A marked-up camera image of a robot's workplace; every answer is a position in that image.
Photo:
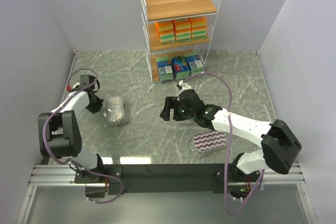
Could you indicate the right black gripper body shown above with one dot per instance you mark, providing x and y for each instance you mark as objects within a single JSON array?
[{"x": 174, "y": 109}]

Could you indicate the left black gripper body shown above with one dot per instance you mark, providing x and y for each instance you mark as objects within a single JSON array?
[{"x": 95, "y": 102}]

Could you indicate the blue green sponge pack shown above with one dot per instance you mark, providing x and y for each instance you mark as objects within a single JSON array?
[
  {"x": 180, "y": 68},
  {"x": 194, "y": 63}
]

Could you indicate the purple wavy sponge pack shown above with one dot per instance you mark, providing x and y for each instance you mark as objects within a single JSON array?
[{"x": 203, "y": 144}]

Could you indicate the silver mesh scrubber pack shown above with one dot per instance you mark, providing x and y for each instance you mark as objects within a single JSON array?
[{"x": 114, "y": 110}]

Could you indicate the orange sponge pack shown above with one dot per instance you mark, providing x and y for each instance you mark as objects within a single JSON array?
[
  {"x": 182, "y": 30},
  {"x": 198, "y": 27},
  {"x": 165, "y": 31}
]

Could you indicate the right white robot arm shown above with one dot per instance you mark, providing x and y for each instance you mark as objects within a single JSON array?
[{"x": 278, "y": 146}]

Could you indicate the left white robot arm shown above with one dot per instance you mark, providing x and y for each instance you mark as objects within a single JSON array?
[{"x": 59, "y": 134}]

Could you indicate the black front base bar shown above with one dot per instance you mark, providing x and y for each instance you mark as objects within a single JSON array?
[{"x": 169, "y": 178}]

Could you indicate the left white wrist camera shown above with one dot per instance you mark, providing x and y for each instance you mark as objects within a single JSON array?
[{"x": 73, "y": 88}]

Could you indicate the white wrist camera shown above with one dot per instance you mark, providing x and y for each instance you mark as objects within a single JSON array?
[
  {"x": 73, "y": 88},
  {"x": 183, "y": 86}
]

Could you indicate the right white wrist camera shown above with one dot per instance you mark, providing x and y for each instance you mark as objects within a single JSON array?
[{"x": 183, "y": 86}]

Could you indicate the white wire wooden shelf rack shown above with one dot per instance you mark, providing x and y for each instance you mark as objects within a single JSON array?
[{"x": 161, "y": 10}]

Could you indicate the aluminium frame rail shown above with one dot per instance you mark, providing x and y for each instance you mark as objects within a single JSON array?
[{"x": 214, "y": 154}]

